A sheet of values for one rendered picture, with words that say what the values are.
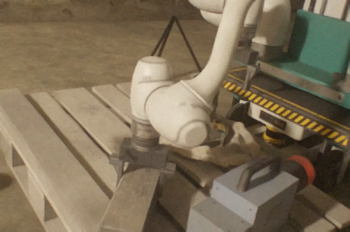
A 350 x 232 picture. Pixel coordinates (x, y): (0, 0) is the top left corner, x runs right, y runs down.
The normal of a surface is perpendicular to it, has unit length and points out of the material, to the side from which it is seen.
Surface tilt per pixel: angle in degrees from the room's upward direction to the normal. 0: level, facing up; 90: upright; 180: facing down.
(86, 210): 0
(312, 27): 90
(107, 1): 90
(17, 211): 0
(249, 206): 90
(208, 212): 0
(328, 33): 90
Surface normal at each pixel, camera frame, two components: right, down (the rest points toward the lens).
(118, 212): 0.14, -0.91
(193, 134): 0.36, 0.52
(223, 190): -0.69, 0.20
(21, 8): 0.59, 0.40
